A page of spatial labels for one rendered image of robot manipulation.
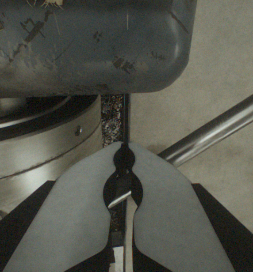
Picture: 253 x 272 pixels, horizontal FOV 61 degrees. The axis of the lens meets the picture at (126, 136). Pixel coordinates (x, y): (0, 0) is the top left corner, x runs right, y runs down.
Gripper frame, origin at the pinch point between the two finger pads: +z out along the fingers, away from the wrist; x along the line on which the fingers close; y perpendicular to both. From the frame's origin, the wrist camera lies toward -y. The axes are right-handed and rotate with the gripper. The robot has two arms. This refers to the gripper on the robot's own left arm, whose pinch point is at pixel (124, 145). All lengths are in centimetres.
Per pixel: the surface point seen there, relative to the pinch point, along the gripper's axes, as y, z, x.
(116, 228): 101, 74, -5
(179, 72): -3.0, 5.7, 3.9
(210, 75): 26, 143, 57
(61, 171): 7.8, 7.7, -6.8
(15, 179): 6.4, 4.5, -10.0
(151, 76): -2.9, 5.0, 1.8
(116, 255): 66, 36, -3
